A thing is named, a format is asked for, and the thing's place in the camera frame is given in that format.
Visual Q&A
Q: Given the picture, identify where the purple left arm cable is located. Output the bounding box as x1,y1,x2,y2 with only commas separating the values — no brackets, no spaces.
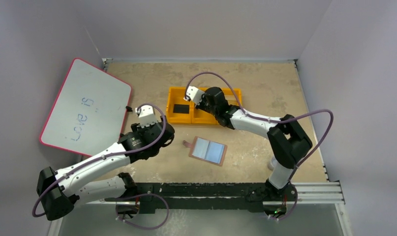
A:
32,103,168,218

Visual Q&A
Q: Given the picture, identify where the yellow left bin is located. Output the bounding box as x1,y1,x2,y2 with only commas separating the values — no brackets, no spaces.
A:
166,87,192,124

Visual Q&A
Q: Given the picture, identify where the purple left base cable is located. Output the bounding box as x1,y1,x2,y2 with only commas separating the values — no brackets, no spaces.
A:
115,191,170,230

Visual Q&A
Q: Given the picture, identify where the yellow middle bin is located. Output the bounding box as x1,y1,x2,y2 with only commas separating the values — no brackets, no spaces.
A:
189,101,218,125

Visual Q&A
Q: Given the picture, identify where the small clear cup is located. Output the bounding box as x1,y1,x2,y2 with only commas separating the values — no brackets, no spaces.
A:
268,156,277,171

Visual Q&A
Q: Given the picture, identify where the aluminium frame rail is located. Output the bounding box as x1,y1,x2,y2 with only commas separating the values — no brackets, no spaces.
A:
67,179,343,206

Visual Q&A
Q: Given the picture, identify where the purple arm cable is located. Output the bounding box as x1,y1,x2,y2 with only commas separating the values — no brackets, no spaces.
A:
32,103,168,218
183,71,335,181

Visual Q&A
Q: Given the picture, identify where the black whiteboard clip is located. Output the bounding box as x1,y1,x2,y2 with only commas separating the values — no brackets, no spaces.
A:
125,106,133,112

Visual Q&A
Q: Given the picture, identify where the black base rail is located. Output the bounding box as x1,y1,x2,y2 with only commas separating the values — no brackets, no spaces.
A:
105,182,298,214

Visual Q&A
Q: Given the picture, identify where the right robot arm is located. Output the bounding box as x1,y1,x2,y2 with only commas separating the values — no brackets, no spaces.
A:
185,86,313,190

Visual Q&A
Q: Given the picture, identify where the brown leather card holder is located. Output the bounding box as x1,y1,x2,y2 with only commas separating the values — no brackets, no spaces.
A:
183,136,227,166

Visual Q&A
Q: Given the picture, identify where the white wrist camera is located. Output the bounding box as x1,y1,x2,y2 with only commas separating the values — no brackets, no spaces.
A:
183,86,205,105
135,105,158,128

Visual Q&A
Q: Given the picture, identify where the yellow bin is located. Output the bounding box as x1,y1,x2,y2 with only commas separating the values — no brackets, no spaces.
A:
189,101,218,125
208,87,242,130
166,87,192,124

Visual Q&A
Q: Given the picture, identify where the yellow right bin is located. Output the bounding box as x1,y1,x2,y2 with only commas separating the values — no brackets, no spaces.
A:
208,87,242,130

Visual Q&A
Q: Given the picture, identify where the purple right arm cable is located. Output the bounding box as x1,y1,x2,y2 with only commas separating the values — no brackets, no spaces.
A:
183,71,335,181

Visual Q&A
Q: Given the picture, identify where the pink framed whiteboard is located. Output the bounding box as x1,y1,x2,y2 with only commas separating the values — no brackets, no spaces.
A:
39,58,132,156

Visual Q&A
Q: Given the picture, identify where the black card in bin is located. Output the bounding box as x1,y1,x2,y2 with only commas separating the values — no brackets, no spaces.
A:
173,104,189,114

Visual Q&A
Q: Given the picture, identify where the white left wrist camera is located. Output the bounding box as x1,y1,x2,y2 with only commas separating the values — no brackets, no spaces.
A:
135,105,158,128

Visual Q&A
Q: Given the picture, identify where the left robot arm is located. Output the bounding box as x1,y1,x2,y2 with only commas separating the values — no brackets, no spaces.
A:
32,120,175,221

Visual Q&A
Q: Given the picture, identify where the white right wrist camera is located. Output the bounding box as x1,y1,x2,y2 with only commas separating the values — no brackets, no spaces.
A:
183,86,205,105

